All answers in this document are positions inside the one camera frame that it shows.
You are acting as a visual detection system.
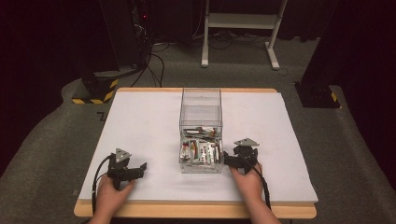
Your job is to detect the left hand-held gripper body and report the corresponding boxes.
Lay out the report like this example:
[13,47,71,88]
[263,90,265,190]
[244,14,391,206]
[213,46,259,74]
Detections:
[106,147,140,191]

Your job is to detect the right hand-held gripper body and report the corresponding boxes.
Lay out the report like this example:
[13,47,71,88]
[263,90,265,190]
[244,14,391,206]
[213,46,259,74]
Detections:
[231,137,261,175]

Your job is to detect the clear plastic box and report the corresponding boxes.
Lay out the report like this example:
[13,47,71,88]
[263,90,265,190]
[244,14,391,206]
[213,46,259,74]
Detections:
[178,87,225,175]

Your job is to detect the person's left hand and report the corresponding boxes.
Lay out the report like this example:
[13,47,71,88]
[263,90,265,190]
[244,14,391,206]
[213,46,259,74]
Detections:
[92,175,136,220]

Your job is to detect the person's right hand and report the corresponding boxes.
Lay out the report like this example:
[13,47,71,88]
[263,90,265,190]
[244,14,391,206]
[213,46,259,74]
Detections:
[229,162,264,204]

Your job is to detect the pile of small snack packets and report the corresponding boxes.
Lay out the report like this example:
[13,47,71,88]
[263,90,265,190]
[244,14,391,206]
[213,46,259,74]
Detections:
[180,125,223,165]

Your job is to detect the white table mat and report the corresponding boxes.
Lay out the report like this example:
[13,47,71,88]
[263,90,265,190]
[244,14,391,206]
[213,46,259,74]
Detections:
[78,91,319,203]

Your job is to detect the wooden table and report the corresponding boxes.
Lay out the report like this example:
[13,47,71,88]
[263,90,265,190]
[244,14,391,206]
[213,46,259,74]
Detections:
[73,87,318,220]

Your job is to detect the black yellow striped stand base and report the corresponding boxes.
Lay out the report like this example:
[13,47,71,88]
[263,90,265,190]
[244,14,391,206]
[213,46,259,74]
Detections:
[71,70,120,105]

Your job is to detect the white metal stand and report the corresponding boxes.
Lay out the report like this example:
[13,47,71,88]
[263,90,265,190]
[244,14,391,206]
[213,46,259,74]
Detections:
[201,0,290,71]

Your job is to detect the dark equipment rack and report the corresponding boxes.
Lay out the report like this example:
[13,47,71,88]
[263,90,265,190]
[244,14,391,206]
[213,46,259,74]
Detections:
[128,0,154,68]

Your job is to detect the dark curtain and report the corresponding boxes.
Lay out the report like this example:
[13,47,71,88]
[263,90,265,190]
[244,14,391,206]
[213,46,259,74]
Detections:
[0,0,120,175]
[300,0,396,181]

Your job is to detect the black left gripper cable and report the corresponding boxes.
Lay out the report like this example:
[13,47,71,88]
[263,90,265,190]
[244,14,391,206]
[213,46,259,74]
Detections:
[91,155,112,216]

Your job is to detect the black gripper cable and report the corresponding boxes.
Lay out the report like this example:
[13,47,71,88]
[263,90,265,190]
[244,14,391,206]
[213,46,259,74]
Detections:
[91,155,112,216]
[239,154,273,210]

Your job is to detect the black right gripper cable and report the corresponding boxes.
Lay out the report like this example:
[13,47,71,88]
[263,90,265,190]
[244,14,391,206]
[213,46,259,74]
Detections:
[239,154,273,210]

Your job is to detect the black floor cables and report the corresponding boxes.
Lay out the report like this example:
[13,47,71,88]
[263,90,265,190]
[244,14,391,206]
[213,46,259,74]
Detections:
[130,31,281,89]

